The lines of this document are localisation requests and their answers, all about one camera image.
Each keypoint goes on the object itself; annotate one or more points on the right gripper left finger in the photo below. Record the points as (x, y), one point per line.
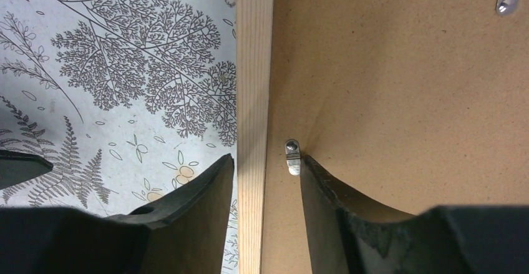
(182, 232)

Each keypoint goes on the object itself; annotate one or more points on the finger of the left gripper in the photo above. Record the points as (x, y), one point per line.
(19, 167)

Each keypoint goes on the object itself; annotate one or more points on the light wooden picture frame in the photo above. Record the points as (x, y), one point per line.
(254, 22)

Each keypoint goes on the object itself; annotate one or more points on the floral patterned table mat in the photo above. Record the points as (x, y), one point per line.
(128, 99)

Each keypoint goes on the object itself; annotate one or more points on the photo print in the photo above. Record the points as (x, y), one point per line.
(413, 102)

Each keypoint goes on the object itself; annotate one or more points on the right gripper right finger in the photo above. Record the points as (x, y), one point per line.
(349, 232)

